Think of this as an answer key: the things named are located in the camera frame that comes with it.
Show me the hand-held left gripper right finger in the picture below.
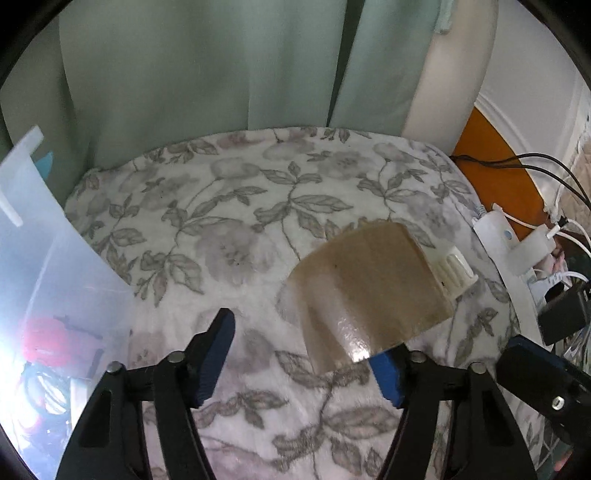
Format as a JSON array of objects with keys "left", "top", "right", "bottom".
[{"left": 369, "top": 346, "right": 539, "bottom": 480}]

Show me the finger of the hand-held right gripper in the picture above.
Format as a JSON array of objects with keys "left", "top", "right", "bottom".
[{"left": 495, "top": 335, "right": 591, "bottom": 448}]

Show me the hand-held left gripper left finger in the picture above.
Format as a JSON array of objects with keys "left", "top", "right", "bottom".
[{"left": 55, "top": 307, "right": 237, "bottom": 480}]

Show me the brown packing tape roll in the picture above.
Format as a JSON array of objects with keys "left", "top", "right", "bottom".
[{"left": 277, "top": 220, "right": 455, "bottom": 374}]

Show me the clear plastic storage container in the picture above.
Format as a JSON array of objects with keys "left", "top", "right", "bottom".
[{"left": 0, "top": 124, "right": 134, "bottom": 476}]

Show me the black charger plug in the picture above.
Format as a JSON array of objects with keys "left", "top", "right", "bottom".
[{"left": 538, "top": 279, "right": 591, "bottom": 347}]

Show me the small white plastic plug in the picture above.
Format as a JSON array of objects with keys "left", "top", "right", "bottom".
[{"left": 427, "top": 246, "right": 478, "bottom": 298}]

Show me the white charger plug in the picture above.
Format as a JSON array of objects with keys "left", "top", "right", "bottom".
[{"left": 510, "top": 225, "right": 557, "bottom": 271}]

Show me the white power strip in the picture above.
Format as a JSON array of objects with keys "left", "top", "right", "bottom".
[{"left": 471, "top": 203, "right": 555, "bottom": 352}]

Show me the grey floral fleece blanket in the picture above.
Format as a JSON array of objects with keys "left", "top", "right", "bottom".
[{"left": 62, "top": 127, "right": 555, "bottom": 480}]

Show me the green curtain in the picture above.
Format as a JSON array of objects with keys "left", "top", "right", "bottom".
[{"left": 0, "top": 0, "right": 499, "bottom": 195}]

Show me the white charging cable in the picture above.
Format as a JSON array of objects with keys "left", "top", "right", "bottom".
[{"left": 501, "top": 210, "right": 591, "bottom": 259}]

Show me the brown wooden bed frame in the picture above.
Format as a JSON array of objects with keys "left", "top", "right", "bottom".
[{"left": 450, "top": 106, "right": 561, "bottom": 241}]

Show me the black charging cable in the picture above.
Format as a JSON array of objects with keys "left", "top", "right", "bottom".
[{"left": 452, "top": 153, "right": 591, "bottom": 206}]

